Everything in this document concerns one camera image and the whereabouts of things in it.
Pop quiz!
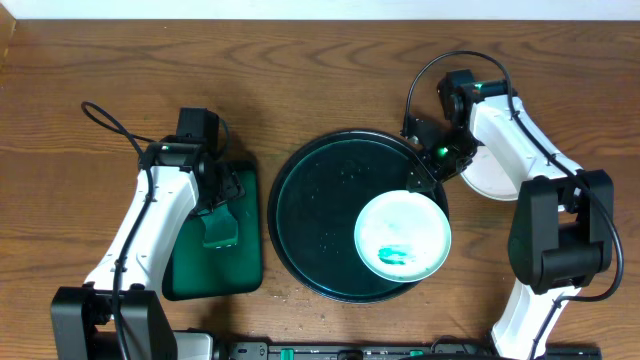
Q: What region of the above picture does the green rectangular tray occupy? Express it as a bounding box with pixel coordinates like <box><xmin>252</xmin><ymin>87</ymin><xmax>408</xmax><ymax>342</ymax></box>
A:
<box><xmin>162</xmin><ymin>161</ymin><xmax>263</xmax><ymax>301</ymax></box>

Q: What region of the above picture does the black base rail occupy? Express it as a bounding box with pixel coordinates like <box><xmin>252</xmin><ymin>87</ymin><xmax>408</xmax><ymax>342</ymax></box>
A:
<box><xmin>219</xmin><ymin>339</ymin><xmax>603</xmax><ymax>360</ymax></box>

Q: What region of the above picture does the round black tray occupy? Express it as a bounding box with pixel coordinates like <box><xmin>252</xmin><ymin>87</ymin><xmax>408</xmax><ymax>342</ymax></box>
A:
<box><xmin>268</xmin><ymin>130</ymin><xmax>449</xmax><ymax>303</ymax></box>

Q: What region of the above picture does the white plate top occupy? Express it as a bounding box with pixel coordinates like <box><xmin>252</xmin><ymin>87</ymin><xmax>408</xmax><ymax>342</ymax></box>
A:
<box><xmin>461</xmin><ymin>145</ymin><xmax>518</xmax><ymax>202</ymax></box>

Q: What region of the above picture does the white plate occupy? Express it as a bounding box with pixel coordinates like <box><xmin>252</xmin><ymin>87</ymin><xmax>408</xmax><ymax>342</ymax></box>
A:
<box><xmin>354</xmin><ymin>190</ymin><xmax>452</xmax><ymax>283</ymax></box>
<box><xmin>461</xmin><ymin>145</ymin><xmax>518</xmax><ymax>202</ymax></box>

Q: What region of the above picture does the green sponge cloth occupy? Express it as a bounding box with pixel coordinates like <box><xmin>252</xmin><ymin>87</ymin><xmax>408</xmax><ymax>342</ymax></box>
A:
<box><xmin>201</xmin><ymin>205</ymin><xmax>239</xmax><ymax>249</ymax></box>

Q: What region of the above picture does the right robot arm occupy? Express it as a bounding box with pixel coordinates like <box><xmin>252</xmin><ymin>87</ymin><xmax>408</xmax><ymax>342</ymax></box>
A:
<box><xmin>401</xmin><ymin>71</ymin><xmax>624</xmax><ymax>359</ymax></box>

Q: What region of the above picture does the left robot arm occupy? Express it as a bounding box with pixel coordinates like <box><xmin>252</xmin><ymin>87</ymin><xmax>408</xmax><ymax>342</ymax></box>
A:
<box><xmin>51</xmin><ymin>142</ymin><xmax>244</xmax><ymax>359</ymax></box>

